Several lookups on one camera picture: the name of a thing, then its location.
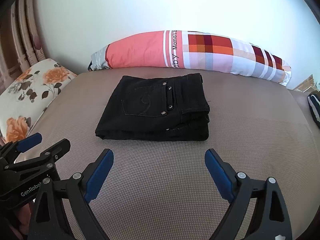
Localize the striped dark cloth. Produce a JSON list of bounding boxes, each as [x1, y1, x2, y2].
[[307, 92, 320, 128]]

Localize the black denim pants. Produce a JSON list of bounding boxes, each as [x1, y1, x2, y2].
[[95, 73, 210, 141]]

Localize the person left hand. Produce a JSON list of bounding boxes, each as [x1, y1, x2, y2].
[[8, 201, 34, 239]]

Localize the pink checkered long pillow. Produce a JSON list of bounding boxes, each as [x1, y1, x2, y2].
[[88, 30, 292, 86]]

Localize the wooden headboard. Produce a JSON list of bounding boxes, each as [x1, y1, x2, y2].
[[1, 0, 46, 92]]

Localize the floral white pillow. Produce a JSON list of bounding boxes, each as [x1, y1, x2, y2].
[[1, 59, 77, 144]]

